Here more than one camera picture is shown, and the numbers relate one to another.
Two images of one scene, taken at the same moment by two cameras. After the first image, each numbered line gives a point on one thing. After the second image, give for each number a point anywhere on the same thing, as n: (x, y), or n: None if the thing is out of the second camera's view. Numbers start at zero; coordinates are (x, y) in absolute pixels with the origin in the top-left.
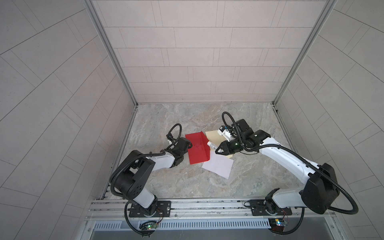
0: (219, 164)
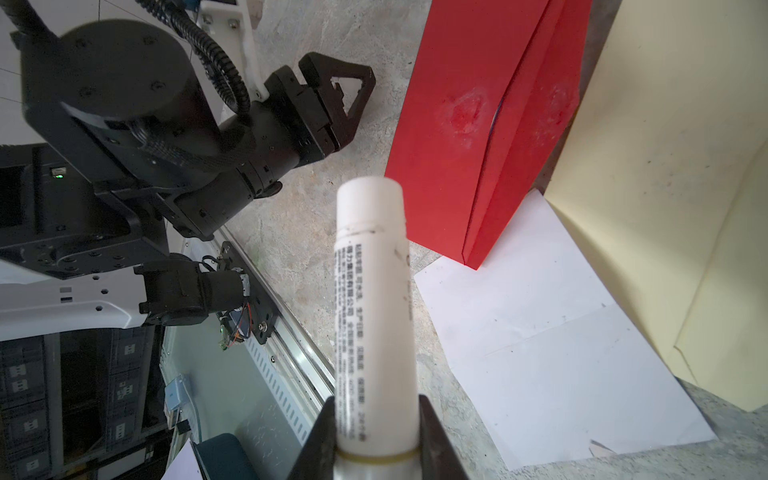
0: (555, 367)
